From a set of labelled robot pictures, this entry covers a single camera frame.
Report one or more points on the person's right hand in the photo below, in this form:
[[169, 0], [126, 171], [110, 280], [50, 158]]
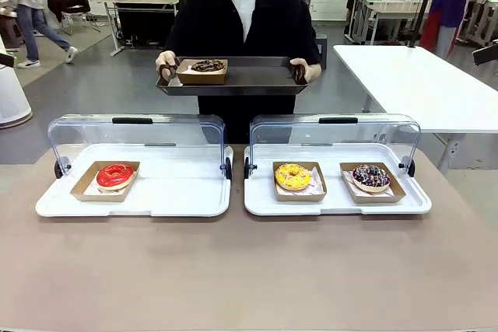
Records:
[[165, 61]]

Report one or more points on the person's left hand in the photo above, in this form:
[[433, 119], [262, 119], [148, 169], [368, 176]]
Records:
[[311, 69]]

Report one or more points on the brown cardboard donut box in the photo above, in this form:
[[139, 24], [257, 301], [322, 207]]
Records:
[[101, 196], [202, 78]]

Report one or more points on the chocolate glazed donut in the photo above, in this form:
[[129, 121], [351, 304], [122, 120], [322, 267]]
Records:
[[206, 65]]

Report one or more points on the black serving tray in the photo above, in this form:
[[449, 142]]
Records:
[[257, 75]]

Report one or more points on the clear display case lid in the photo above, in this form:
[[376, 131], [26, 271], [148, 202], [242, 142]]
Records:
[[175, 133], [334, 133]]

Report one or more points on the red glazed donut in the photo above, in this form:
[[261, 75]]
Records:
[[107, 178]]

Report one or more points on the person in black jacket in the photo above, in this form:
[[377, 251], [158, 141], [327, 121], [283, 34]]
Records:
[[210, 21]]

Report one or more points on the yellow sprinkled donut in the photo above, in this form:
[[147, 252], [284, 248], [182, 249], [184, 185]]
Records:
[[290, 183]]

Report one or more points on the chocolate rainbow sprinkled donut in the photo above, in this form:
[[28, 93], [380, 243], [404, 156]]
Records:
[[362, 174]]

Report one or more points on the yellow glazed donut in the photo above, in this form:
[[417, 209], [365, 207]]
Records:
[[299, 196]]

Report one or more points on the white side table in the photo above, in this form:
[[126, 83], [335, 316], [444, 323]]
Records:
[[408, 83]]

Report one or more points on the grey background work table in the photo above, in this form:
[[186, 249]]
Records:
[[393, 7]]

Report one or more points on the black tripod pole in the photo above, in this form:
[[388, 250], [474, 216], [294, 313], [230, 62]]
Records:
[[422, 5]]

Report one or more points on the white display case tray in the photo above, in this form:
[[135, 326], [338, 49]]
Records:
[[334, 207], [175, 192]]

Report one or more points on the white cylindrical appliance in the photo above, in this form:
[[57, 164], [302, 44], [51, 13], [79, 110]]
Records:
[[11, 91]]

